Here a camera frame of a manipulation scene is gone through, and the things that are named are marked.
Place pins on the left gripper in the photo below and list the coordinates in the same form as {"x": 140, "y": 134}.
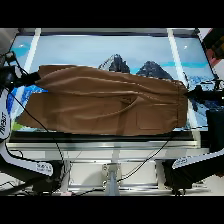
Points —
{"x": 32, "y": 79}

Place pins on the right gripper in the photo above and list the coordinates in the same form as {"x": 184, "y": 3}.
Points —
{"x": 194, "y": 92}

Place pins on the brown trousers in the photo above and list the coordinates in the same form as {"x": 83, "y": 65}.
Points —
{"x": 100, "y": 103}

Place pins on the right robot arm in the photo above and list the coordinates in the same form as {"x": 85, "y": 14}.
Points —
{"x": 196, "y": 163}

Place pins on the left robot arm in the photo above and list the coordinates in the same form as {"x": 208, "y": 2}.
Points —
{"x": 20, "y": 163}

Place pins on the heap of clothes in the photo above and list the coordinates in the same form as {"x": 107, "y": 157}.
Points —
{"x": 215, "y": 46}

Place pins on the dark garment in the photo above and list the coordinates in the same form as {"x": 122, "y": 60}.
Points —
{"x": 216, "y": 130}

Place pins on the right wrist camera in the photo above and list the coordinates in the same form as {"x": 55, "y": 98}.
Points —
{"x": 217, "y": 84}

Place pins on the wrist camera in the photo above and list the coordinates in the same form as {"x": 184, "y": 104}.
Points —
{"x": 217, "y": 84}
{"x": 11, "y": 57}

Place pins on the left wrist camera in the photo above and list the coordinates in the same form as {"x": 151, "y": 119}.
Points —
{"x": 11, "y": 57}

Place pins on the silver frame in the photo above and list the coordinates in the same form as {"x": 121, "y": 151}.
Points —
{"x": 113, "y": 146}

